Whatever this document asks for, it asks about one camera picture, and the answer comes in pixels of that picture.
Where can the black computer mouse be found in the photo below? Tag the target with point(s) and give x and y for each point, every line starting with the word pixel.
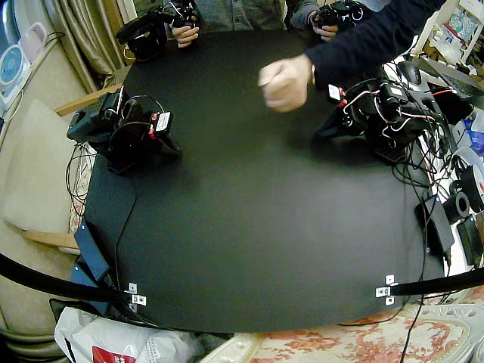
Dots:
pixel 410 72

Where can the grey-shirted person's left forearm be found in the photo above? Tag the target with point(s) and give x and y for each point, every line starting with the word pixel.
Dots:
pixel 302 13

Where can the black tape roll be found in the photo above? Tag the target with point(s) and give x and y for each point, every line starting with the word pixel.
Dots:
pixel 450 211

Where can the beige curtain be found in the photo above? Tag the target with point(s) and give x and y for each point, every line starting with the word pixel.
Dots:
pixel 83 41

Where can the blue-black power brick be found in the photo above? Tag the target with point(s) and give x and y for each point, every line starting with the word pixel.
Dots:
pixel 90 249
pixel 81 276

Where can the beige cushion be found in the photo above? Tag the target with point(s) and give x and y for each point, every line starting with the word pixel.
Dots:
pixel 34 170

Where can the white and blue fan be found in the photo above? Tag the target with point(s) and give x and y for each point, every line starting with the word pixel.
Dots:
pixel 11 68

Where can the white filament spool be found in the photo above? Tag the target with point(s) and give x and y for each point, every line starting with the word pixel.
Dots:
pixel 472 181

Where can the wooden chair frame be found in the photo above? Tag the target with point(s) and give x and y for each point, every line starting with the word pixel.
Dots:
pixel 75 104

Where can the grey-shirted person's right hand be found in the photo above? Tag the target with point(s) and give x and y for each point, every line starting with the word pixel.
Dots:
pixel 187 36

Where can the large black power brick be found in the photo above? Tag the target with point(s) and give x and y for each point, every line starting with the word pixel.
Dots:
pixel 438 223

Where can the small black box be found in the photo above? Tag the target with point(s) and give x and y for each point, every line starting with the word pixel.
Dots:
pixel 469 240

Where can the white plastic bag red print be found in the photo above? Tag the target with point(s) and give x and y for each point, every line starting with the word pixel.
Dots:
pixel 113 340

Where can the pink and white appliance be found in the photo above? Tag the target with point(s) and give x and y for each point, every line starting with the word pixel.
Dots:
pixel 34 41

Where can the floral tablecloth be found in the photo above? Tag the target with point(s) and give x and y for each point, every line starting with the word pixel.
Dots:
pixel 77 211

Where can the dark laptop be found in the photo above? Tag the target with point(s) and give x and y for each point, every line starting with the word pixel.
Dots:
pixel 457 81

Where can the white shelf rack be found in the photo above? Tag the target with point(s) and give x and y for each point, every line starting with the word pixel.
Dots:
pixel 426 32

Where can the black frame bar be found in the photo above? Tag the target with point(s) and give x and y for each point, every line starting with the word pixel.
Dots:
pixel 56 281
pixel 435 284

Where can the grey-shirted person's left hand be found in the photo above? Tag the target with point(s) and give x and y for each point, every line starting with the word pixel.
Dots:
pixel 327 32

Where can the dark-sleeved person's hand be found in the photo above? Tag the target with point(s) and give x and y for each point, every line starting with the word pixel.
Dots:
pixel 287 85

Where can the dark-sleeved person's forearm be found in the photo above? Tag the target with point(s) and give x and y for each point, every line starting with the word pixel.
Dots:
pixel 370 41

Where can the black leader arm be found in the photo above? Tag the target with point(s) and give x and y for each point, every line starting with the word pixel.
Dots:
pixel 329 17
pixel 140 30

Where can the floral chair white frame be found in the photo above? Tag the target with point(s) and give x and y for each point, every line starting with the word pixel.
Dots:
pixel 340 344

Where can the black table mat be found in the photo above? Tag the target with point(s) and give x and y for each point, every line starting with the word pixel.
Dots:
pixel 246 208

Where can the blue cardboard box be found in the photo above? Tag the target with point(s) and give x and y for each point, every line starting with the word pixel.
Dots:
pixel 477 138

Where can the small metal bracket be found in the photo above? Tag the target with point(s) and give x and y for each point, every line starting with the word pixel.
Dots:
pixel 139 300
pixel 389 301
pixel 132 288
pixel 133 308
pixel 382 292
pixel 390 280

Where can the black follower arm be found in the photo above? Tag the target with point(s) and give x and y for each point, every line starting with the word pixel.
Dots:
pixel 90 125
pixel 408 136

